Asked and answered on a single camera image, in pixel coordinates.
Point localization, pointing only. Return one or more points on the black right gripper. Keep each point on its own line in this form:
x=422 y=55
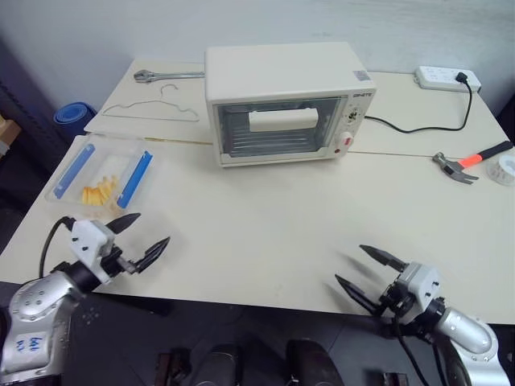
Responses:
x=396 y=303

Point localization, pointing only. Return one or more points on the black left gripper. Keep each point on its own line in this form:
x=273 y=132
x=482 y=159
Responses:
x=113 y=260

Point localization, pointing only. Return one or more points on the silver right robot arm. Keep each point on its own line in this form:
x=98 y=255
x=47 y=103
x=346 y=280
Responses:
x=470 y=333

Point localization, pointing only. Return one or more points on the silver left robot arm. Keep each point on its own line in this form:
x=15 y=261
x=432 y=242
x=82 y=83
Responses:
x=36 y=309

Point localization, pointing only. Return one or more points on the yellow pieces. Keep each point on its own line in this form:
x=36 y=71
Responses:
x=96 y=194

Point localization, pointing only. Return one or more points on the clear plastic container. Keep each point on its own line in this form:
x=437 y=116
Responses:
x=70 y=197

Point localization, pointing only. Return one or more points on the cream toaster oven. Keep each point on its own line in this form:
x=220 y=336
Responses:
x=281 y=72

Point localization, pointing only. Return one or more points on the blue container lock clip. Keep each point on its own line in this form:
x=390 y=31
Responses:
x=136 y=179
x=74 y=171

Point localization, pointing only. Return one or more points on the blue rolled foam mat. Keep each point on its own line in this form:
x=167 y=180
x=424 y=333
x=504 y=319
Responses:
x=72 y=114

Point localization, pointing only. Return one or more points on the dark rounded shape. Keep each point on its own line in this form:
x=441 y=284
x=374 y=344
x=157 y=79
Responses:
x=217 y=364

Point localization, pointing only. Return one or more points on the clear tape roll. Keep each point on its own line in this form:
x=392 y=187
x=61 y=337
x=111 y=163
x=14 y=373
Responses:
x=499 y=171

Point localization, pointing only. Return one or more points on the brown cardboard box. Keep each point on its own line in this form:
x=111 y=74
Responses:
x=7 y=134

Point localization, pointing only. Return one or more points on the silver adjustable wrench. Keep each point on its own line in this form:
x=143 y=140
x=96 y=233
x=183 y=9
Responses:
x=177 y=75

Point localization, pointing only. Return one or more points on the white power strip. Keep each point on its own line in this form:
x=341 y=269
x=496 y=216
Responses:
x=436 y=78

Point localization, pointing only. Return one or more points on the black power plug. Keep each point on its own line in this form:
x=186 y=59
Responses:
x=461 y=77

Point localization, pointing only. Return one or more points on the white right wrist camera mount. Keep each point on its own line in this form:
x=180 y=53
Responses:
x=420 y=281

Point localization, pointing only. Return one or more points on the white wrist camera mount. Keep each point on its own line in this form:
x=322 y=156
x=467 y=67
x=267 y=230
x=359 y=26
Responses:
x=420 y=281
x=88 y=241

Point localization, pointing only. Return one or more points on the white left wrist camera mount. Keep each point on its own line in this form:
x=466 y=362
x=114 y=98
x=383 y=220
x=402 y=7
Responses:
x=88 y=241

